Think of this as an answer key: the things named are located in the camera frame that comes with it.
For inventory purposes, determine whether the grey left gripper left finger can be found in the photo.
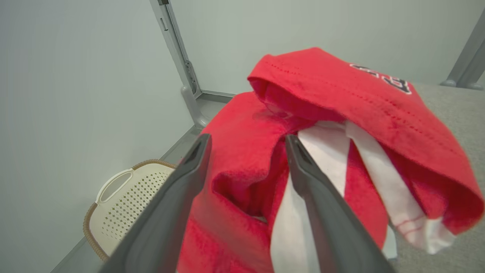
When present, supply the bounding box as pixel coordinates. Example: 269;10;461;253
99;133;212;273

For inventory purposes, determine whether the red garment white striped trim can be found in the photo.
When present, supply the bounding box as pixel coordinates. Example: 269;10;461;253
176;47;485;273

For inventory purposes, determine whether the cream perforated laundry basket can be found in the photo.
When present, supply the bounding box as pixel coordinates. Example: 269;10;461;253
83;159;178;262

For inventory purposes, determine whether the grey fabric sofa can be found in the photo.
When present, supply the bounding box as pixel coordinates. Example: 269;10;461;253
390;82;485;273

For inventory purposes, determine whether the grey slotted metal frame post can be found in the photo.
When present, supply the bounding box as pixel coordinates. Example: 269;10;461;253
150;0;211;129

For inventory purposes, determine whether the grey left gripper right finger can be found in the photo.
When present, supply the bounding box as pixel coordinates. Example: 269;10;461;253
285;135;394;273

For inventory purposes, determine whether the grey wall base rail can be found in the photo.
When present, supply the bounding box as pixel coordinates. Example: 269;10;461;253
199;90;235;104

